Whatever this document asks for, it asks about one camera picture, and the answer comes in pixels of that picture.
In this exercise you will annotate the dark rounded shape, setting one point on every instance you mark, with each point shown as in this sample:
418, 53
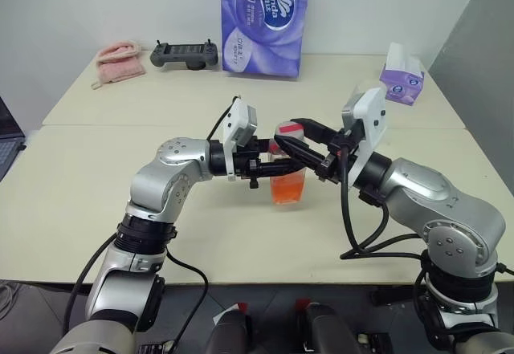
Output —
321, 330
231, 332

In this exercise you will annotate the dark grey handheld controller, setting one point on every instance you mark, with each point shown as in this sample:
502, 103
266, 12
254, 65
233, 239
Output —
184, 55

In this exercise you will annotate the purple tissue box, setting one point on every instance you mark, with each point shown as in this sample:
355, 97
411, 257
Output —
401, 87

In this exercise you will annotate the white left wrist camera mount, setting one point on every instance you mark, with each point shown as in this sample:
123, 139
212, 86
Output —
237, 121

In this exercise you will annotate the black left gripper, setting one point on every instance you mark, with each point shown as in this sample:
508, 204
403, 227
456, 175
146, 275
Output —
245, 161

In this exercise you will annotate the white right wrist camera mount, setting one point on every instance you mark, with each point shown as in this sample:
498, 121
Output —
373, 121

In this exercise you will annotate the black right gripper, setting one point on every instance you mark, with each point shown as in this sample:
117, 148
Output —
339, 157

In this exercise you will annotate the white tissue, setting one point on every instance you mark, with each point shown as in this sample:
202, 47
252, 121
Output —
399, 59

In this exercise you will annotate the pink folded towel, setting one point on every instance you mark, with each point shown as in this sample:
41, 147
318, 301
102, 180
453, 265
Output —
118, 65

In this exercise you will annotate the dark laptop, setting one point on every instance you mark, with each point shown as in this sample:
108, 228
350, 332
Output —
8, 149

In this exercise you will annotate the purple tissue pack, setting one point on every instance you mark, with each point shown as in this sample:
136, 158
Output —
261, 29

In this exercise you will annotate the cup with orange liquid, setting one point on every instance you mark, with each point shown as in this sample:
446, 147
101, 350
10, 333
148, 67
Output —
289, 189

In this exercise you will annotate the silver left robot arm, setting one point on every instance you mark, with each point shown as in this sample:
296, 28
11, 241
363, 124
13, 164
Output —
160, 177

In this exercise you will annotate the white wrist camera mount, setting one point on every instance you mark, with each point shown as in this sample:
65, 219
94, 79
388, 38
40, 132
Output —
237, 121
373, 121

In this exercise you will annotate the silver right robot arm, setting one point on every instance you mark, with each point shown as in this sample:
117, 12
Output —
433, 193

